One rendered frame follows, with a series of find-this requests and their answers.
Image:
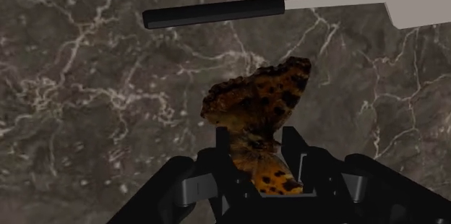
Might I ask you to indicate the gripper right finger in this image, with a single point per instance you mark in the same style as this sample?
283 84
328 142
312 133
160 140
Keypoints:
338 184

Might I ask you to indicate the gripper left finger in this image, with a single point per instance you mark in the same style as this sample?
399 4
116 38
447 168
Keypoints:
197 188

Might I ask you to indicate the orange black spotted butterfly figure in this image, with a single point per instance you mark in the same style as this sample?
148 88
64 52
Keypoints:
259 110

